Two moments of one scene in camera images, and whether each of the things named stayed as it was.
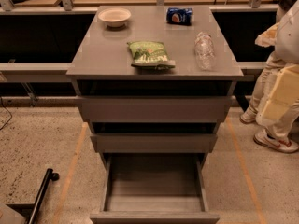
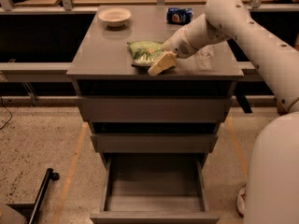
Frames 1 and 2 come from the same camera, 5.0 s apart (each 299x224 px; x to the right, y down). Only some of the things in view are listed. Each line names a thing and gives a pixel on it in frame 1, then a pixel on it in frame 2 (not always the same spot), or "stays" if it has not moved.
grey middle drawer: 154,143 stays
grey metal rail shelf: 35,72 stays
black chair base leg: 30,210 stays
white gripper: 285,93 → 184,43
